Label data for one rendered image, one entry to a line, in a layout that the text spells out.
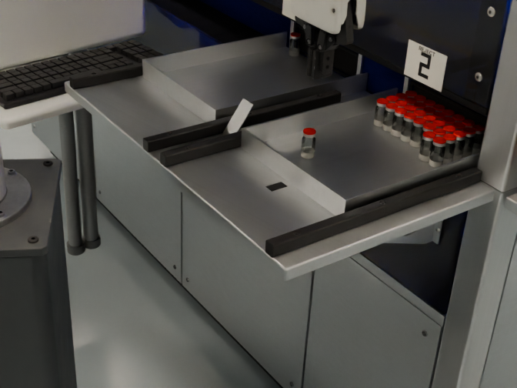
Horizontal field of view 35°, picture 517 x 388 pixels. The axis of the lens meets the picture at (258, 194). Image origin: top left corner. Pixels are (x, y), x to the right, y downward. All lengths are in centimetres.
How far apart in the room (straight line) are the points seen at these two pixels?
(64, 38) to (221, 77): 46
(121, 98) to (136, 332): 97
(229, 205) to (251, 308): 87
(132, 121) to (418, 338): 65
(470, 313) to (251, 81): 59
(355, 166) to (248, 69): 42
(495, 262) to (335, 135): 33
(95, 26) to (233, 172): 78
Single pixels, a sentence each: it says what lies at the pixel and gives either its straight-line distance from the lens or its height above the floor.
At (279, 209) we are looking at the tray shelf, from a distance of 119.
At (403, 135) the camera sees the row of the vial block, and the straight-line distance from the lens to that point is 141.
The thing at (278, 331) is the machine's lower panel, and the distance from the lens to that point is 197.
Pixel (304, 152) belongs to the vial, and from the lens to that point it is 132.
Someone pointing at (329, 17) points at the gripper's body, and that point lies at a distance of 104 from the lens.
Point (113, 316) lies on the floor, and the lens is 240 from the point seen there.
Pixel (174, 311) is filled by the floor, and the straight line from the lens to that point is 240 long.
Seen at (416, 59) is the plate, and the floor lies 102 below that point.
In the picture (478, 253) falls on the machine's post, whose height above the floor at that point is 76.
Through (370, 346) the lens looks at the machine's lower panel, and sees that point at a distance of 169.
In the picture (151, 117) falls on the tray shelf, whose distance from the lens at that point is 145.
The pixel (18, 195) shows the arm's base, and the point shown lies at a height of 87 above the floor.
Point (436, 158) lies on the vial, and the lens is 134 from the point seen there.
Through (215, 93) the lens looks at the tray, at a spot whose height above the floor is 88.
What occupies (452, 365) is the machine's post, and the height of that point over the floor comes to 52.
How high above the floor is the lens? 150
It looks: 31 degrees down
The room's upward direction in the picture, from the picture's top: 3 degrees clockwise
